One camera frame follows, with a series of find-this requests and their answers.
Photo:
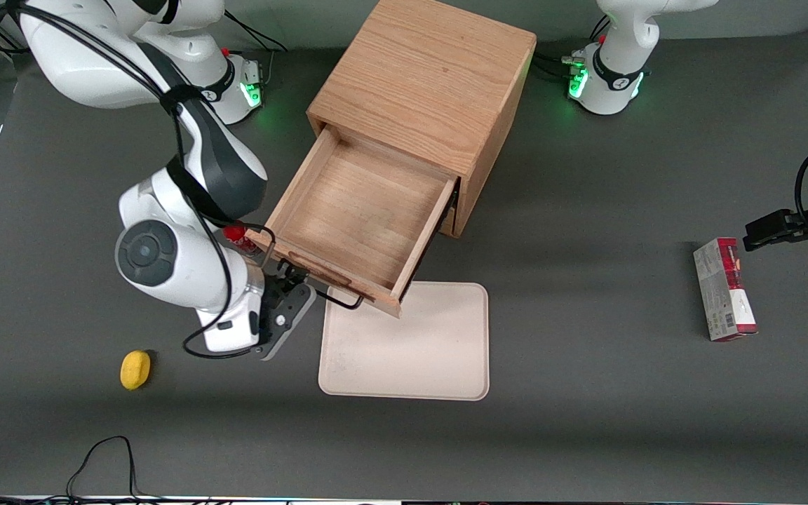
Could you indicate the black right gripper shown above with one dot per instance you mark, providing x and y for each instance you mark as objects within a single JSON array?
[{"x": 282, "y": 275}]

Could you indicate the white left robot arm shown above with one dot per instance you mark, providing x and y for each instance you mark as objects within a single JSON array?
[{"x": 621, "y": 42}]

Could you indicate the oak wooden drawer cabinet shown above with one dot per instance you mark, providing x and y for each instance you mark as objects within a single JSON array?
[{"x": 425, "y": 70}]

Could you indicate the red cola bottle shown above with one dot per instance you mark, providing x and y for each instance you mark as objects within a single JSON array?
[{"x": 236, "y": 232}]

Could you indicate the grey and red carton box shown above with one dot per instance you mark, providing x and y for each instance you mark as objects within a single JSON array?
[{"x": 723, "y": 294}]

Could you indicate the beige rectangular tray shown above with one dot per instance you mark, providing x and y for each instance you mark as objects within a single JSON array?
[{"x": 418, "y": 351}]

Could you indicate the yellow lemon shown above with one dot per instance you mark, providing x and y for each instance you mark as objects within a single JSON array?
[{"x": 135, "y": 369}]

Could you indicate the aluminium frame rail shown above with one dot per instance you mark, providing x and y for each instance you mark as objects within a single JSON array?
[{"x": 4, "y": 43}]

